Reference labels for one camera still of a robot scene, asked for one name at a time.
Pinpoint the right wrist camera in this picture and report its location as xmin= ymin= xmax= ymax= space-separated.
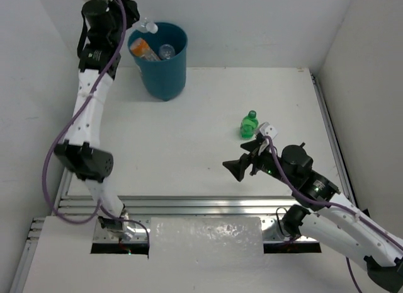
xmin=255 ymin=122 xmax=278 ymax=143

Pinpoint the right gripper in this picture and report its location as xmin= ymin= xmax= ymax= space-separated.
xmin=222 ymin=138 xmax=295 ymax=187

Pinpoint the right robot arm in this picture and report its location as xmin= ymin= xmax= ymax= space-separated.
xmin=222 ymin=134 xmax=402 ymax=292

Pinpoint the orange bottle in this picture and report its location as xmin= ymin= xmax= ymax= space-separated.
xmin=129 ymin=38 xmax=160 ymax=62

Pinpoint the aluminium front rail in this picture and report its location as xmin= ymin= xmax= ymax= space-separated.
xmin=52 ymin=195 xmax=328 ymax=217

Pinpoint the clear bottle blue label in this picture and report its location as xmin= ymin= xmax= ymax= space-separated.
xmin=159 ymin=44 xmax=176 ymax=60

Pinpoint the clear bottle blue cap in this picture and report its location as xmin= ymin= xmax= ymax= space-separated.
xmin=135 ymin=17 xmax=158 ymax=34

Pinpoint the green plastic bottle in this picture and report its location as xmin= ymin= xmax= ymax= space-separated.
xmin=240 ymin=110 xmax=259 ymax=139

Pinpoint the teal plastic bin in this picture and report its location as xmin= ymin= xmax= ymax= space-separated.
xmin=127 ymin=21 xmax=188 ymax=101

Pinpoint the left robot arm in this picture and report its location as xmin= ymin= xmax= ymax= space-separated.
xmin=53 ymin=0 xmax=140 ymax=238

